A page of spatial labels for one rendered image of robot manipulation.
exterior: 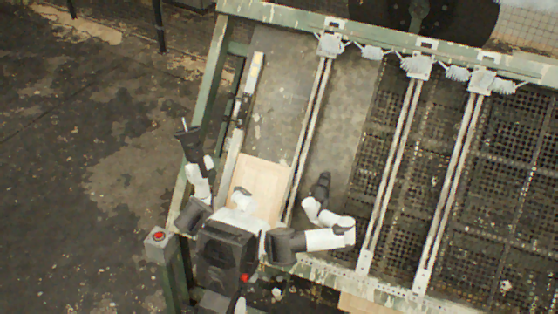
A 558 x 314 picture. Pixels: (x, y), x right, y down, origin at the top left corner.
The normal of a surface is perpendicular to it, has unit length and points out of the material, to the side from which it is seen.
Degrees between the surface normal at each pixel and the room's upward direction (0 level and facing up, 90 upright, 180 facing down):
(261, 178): 51
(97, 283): 0
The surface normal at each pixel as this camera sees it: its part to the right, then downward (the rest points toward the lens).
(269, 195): -0.25, 0.02
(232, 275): -0.35, 0.51
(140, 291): 0.04, -0.73
